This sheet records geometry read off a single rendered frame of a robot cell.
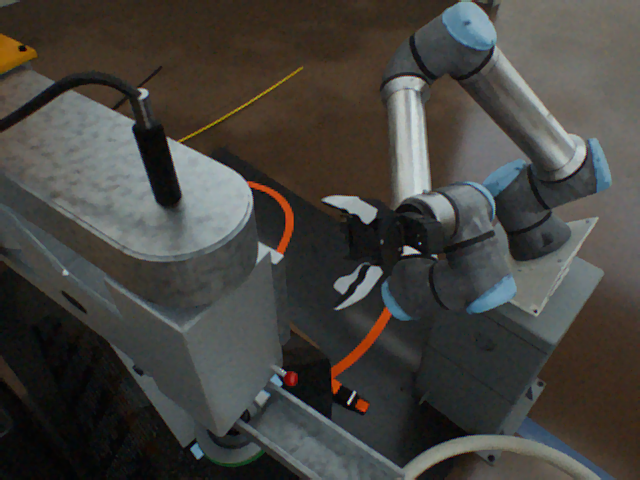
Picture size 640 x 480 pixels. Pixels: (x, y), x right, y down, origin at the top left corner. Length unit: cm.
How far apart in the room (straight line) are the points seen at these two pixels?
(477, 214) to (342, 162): 271
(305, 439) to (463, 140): 298
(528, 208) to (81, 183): 123
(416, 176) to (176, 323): 55
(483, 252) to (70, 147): 70
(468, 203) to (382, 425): 166
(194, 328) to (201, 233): 17
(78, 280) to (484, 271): 79
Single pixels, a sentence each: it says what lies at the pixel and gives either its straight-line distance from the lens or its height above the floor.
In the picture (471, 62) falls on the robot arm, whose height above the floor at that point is 165.
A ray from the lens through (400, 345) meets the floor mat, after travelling 259.
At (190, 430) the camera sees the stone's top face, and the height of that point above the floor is 82.
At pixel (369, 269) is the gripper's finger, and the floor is 166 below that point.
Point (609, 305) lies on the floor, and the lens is 311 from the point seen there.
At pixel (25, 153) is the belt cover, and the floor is 169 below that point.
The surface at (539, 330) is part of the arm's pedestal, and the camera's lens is 175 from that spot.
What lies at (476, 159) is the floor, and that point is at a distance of 372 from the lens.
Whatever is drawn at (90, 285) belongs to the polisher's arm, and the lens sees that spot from 113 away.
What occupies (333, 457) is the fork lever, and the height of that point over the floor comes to 108.
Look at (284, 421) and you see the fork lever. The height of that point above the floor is 107.
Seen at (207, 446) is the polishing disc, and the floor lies 88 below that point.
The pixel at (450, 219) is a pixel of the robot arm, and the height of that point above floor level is 165.
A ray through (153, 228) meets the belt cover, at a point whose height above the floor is 169.
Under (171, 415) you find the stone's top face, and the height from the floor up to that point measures 82.
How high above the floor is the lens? 221
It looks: 48 degrees down
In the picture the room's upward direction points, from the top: straight up
